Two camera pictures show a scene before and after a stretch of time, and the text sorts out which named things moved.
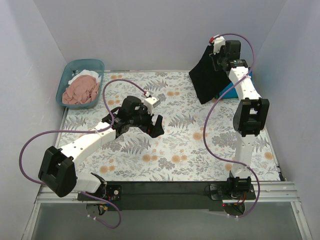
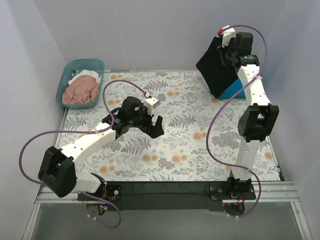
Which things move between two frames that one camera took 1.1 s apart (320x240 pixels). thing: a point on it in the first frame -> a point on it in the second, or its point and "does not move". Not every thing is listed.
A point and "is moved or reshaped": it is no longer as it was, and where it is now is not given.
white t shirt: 88,72 does not move
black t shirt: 208,82 is moved or reshaped
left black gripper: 150,125 does not move
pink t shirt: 83,89 does not move
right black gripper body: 219,58 -> 225,51
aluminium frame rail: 275,192 does not move
